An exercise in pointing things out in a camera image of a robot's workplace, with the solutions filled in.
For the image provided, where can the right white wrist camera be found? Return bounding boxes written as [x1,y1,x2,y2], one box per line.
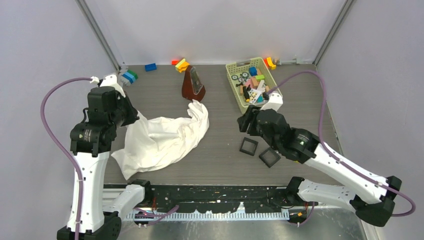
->
[260,92,283,112]

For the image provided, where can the green plastic basket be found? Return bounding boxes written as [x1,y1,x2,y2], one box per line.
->
[225,57,282,114]

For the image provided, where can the blue green stacked bricks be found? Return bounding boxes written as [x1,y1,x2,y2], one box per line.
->
[121,70,139,86]

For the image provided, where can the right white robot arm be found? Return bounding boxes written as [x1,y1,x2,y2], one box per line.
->
[237,106,402,227]

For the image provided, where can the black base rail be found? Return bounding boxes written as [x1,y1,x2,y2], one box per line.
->
[102,180,319,215]

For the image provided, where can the black square frame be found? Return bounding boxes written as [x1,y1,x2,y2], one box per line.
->
[239,137,259,156]
[258,147,281,168]

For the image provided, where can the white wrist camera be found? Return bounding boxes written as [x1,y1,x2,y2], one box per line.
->
[90,73,127,98]
[260,92,283,112]

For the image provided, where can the blue toy brick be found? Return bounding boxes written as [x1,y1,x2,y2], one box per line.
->
[144,63,157,72]

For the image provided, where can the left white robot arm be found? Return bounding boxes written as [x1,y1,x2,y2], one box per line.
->
[56,86,154,240]

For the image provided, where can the white floral t-shirt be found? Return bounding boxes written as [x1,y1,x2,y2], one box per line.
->
[111,100,210,180]

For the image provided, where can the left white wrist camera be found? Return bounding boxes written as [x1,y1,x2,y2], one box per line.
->
[90,73,127,98]

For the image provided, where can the brown wooden metronome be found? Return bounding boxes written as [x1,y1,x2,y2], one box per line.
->
[181,65,206,102]

